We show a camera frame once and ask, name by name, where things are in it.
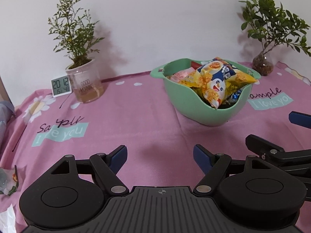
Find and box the yellow blue chips bag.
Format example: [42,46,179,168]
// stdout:
[178,57,257,109]

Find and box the pink strawberry snack packet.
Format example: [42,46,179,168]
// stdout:
[167,67,195,83]

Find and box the leafy plant in glass vase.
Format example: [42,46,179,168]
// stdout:
[240,0,310,76]

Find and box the white digital clock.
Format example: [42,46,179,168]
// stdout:
[51,75,72,97]

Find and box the thin plant in white pot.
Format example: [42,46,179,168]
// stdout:
[48,0,104,103]

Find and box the pink printed tablecloth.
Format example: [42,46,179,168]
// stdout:
[1,65,310,232]

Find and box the green plastic bowl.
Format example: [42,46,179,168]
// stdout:
[150,57,261,126]

